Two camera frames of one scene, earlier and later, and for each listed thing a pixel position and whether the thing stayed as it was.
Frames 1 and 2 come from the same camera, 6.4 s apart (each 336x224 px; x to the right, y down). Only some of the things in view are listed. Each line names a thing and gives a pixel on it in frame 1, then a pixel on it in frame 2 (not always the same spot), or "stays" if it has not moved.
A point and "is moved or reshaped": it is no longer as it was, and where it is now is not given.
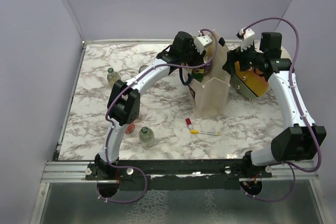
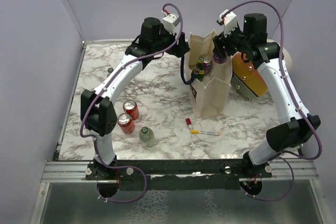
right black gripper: (236, 55) to (220, 41)
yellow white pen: (195, 131) stays
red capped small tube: (188, 123) stays
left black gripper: (197, 57) to (178, 50)
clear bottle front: (146, 137) stays
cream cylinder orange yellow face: (249, 83) stays
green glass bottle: (198, 73) stays
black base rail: (178, 174) stays
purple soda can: (142, 67) is moved or reshaped
